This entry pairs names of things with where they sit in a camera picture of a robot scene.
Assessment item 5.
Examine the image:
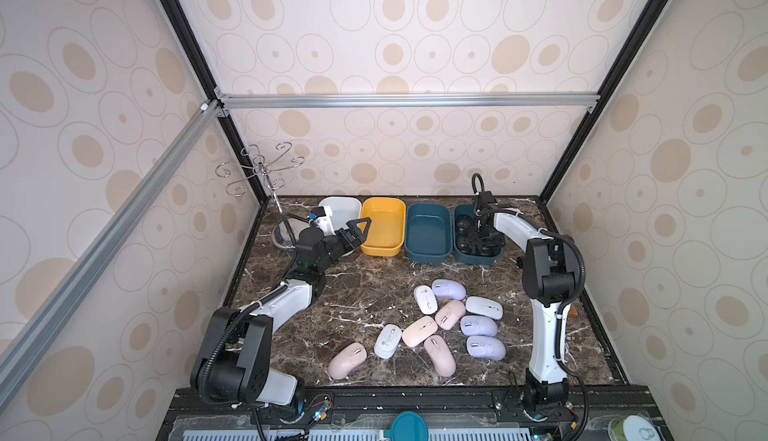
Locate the pink mouse upper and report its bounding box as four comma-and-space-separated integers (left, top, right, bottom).
434, 300, 466, 331

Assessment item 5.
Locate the purple mouse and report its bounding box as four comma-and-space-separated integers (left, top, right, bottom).
460, 315, 498, 337
466, 335, 507, 361
431, 279, 467, 301

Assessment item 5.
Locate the left diagonal aluminium bar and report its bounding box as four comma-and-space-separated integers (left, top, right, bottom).
1, 99, 223, 410

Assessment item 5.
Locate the pink mouse lower left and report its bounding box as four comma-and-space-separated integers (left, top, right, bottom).
327, 342, 367, 380

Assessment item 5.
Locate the purple mouse middle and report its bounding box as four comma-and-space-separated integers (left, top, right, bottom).
460, 315, 498, 337

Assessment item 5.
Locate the purple mouse upper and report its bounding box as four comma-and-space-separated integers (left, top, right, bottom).
431, 279, 467, 301

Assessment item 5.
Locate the purple mouse lower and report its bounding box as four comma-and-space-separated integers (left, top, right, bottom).
466, 335, 507, 361

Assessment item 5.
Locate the white mouse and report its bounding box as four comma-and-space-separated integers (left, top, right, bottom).
465, 296, 504, 320
414, 285, 439, 315
374, 324, 402, 359

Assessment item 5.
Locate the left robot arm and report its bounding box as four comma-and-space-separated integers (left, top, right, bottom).
190, 215, 372, 412

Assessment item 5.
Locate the metal wire hook stand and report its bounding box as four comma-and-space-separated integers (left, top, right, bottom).
215, 141, 305, 249

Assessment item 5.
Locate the teal storage box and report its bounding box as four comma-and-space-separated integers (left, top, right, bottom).
453, 204, 506, 265
404, 202, 453, 264

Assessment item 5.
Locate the pink mouse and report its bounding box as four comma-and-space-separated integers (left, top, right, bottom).
423, 335, 456, 377
434, 300, 466, 331
402, 316, 438, 348
327, 342, 367, 380

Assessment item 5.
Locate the pink mouse middle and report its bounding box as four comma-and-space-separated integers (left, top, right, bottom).
402, 316, 438, 348

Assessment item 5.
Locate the black mouse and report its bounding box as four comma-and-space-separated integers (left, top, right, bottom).
456, 235, 473, 255
455, 214, 473, 235
475, 238, 505, 257

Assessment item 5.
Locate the horizontal aluminium frame bar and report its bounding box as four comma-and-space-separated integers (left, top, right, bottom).
221, 92, 600, 109

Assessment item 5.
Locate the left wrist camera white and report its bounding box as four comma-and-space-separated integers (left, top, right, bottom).
310, 205, 334, 236

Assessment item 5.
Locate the pink mouse lower right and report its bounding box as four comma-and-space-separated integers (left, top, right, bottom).
423, 335, 456, 377

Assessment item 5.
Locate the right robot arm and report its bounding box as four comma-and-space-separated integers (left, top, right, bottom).
473, 190, 586, 418

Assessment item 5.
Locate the left teal storage box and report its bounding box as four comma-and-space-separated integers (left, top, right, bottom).
404, 202, 453, 264

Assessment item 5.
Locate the right teal storage box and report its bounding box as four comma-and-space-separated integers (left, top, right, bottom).
453, 204, 506, 265

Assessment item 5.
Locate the white storage box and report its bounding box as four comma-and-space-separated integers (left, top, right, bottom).
318, 196, 362, 233

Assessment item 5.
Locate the yellow storage box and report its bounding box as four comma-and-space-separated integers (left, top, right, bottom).
361, 197, 406, 257

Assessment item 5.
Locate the teal round lid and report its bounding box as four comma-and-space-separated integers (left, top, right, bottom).
384, 411, 429, 441

